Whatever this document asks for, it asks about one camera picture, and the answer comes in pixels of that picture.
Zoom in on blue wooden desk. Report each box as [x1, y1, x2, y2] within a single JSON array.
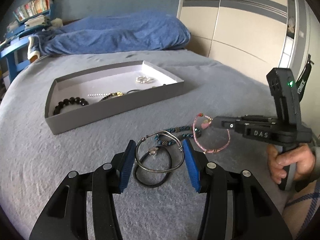
[[1, 9, 52, 82]]

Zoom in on row of books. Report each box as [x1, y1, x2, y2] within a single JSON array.
[[13, 0, 54, 22]]

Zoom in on dark bead gold charm bracelet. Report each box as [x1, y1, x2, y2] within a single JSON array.
[[98, 91, 125, 103]]

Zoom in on silver bangle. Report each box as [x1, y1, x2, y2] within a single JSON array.
[[135, 130, 185, 174]]

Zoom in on beige wardrobe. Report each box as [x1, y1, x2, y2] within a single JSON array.
[[177, 0, 310, 83]]

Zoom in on pink cord bracelet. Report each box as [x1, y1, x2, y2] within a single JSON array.
[[192, 113, 231, 155]]

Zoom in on black bead bracelet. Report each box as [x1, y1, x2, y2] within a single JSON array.
[[52, 96, 90, 116]]

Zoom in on grey bedspread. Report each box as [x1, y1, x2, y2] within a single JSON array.
[[1, 50, 276, 239]]

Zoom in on black cord bracelet with charm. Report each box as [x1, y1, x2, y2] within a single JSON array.
[[132, 146, 173, 189]]

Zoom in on blue bead bracelet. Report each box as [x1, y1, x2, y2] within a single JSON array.
[[153, 126, 202, 147]]

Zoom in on black lanyard strap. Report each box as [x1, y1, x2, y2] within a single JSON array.
[[294, 54, 315, 99]]

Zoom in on blue blanket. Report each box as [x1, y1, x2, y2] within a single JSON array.
[[28, 11, 191, 59]]

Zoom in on right hand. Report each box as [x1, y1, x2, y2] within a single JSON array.
[[266, 144, 316, 185]]

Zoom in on white pearl bracelet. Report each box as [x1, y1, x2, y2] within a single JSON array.
[[135, 75, 155, 85]]

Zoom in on plaid trouser leg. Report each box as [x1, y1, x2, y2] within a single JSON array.
[[282, 179, 319, 239]]

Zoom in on grey cardboard tray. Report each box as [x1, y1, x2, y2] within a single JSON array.
[[44, 61, 184, 135]]

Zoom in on stack of papers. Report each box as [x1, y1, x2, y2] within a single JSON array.
[[24, 15, 50, 29]]

